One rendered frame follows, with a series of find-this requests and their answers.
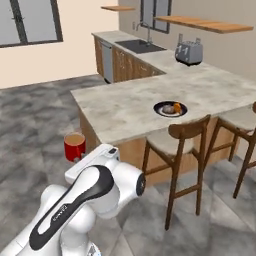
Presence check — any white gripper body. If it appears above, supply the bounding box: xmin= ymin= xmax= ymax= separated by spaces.
xmin=64 ymin=143 xmax=108 ymax=185

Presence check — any red mug of coffee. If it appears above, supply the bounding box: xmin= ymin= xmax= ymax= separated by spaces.
xmin=63 ymin=131 xmax=87 ymax=163

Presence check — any wooden counter base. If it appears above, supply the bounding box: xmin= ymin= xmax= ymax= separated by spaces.
xmin=78 ymin=109 xmax=242 ymax=188

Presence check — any black and white plate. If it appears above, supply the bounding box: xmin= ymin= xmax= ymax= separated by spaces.
xmin=153 ymin=100 xmax=189 ymax=119

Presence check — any wooden stool with cushion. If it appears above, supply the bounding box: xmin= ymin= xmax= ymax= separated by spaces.
xmin=142 ymin=114 xmax=212 ymax=232
xmin=203 ymin=101 xmax=256 ymax=200

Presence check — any brown pastry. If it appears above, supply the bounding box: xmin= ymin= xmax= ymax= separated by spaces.
xmin=161 ymin=104 xmax=176 ymax=115

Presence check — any silver dishwasher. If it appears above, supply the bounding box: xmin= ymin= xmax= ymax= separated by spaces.
xmin=100 ymin=40 xmax=115 ymax=84

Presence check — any wooden cupboard run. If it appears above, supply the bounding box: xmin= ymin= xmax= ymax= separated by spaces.
xmin=93 ymin=35 xmax=166 ymax=84

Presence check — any dark sink basin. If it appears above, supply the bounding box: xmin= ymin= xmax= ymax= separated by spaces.
xmin=114 ymin=38 xmax=167 ymax=55

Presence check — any silver tap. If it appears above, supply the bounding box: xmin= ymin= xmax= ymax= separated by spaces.
xmin=135 ymin=21 xmax=154 ymax=45

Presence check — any silver toaster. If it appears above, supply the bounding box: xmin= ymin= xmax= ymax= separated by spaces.
xmin=174 ymin=33 xmax=204 ymax=67

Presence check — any large dark-framed window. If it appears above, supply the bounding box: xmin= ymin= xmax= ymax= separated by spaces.
xmin=0 ymin=0 xmax=64 ymax=49

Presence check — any narrow dark-framed window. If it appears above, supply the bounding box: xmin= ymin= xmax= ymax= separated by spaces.
xmin=139 ymin=0 xmax=174 ymax=35

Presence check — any short wooden wall shelf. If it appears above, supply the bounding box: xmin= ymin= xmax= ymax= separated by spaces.
xmin=100 ymin=4 xmax=137 ymax=13

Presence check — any long wooden wall shelf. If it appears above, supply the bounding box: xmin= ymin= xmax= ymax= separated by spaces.
xmin=153 ymin=14 xmax=255 ymax=35

